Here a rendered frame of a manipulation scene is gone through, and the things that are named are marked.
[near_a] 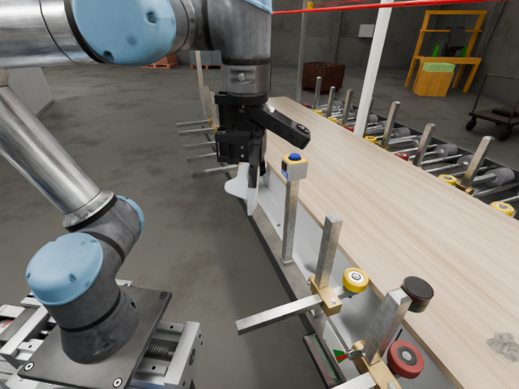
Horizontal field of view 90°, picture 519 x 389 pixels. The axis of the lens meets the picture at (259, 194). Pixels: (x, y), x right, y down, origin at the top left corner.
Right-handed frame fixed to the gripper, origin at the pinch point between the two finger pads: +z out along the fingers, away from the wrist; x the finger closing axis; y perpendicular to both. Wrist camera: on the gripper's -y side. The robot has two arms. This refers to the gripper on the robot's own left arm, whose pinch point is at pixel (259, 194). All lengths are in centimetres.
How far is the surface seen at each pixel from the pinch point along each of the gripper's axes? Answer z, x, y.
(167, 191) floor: 132, -187, 133
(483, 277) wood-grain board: 42, -23, -72
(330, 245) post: 25.4, -13.9, -19.2
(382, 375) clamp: 45, 10, -33
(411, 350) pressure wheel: 41, 5, -40
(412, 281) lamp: 17.7, 2.6, -34.3
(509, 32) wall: -10, -756, -482
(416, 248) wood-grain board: 42, -35, -55
